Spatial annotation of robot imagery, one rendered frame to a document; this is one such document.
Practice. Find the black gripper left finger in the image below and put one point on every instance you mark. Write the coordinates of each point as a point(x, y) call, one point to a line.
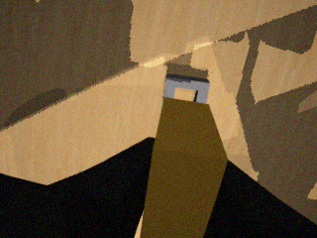
point(105, 201)

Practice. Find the grey rectangular block with slot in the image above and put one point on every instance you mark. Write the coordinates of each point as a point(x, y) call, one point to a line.
point(199, 85)

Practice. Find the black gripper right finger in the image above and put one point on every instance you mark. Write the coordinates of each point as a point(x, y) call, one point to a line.
point(245, 209)

